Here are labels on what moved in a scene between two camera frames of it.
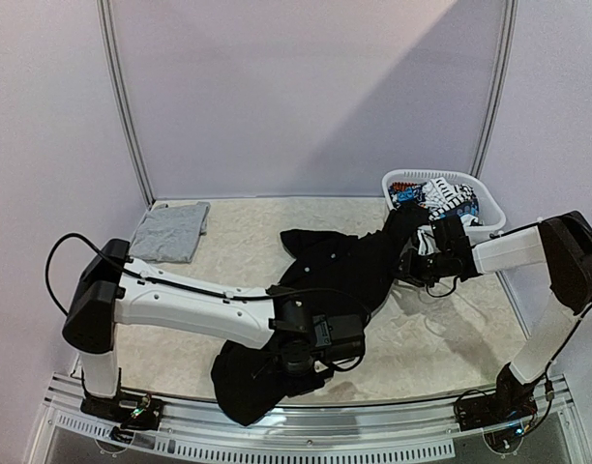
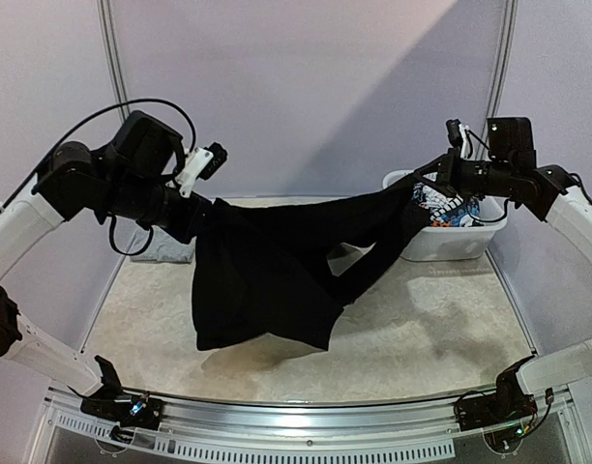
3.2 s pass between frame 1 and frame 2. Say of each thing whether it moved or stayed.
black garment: moved
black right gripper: moved
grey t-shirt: stayed
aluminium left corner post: stayed
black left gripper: moved
